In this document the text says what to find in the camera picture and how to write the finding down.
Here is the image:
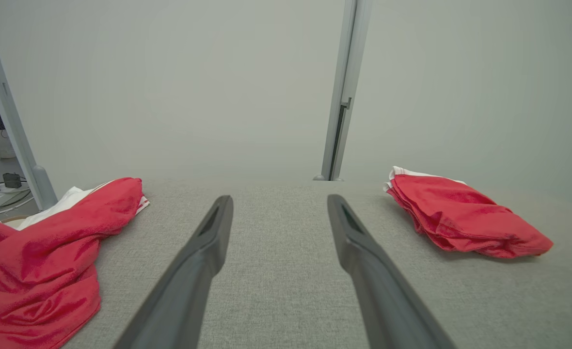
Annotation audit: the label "grey partition post with foot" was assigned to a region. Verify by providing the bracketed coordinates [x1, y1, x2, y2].
[0, 0, 58, 210]

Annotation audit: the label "grey fabric sofa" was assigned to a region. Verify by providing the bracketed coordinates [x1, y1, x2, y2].
[63, 177, 572, 349]

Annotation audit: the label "grey post with black slot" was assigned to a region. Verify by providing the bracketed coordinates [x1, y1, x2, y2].
[314, 0, 374, 181]

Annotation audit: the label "red and white jersey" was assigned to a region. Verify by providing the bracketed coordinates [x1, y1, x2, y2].
[0, 177, 150, 349]

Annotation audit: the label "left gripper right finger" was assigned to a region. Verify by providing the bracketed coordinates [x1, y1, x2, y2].
[328, 195, 456, 349]

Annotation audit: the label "red shorts with white trim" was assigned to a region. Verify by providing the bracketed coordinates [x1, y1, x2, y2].
[384, 166, 554, 258]

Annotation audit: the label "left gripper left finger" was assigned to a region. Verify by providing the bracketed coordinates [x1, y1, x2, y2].
[114, 195, 235, 349]

